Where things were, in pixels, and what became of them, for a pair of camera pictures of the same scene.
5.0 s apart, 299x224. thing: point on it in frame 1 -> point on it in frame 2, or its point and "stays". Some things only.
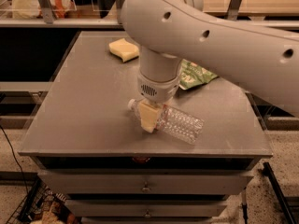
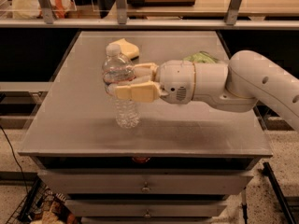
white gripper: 158,90 -> 176,79
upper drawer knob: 146,189 stays
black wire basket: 44,206 stays
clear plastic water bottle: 176,123 -> 116,69
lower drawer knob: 147,215 stays
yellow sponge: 124,49 stays
